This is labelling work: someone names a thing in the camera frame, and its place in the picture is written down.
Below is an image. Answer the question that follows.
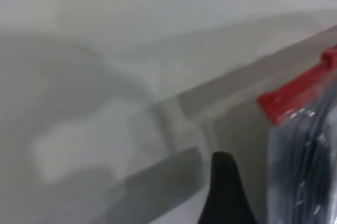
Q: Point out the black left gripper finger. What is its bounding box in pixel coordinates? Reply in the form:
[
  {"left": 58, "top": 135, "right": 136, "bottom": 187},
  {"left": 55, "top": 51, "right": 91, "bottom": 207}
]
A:
[{"left": 197, "top": 151, "right": 256, "bottom": 224}]

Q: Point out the transparent zip bag red zipper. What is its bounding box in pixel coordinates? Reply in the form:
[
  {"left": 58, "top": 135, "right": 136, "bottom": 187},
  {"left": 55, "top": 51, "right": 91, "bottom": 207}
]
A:
[{"left": 257, "top": 44, "right": 337, "bottom": 224}]

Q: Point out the red zipper slider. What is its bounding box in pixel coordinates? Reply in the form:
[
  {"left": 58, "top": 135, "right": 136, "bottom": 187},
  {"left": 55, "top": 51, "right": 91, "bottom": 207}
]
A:
[{"left": 321, "top": 45, "right": 337, "bottom": 71}]

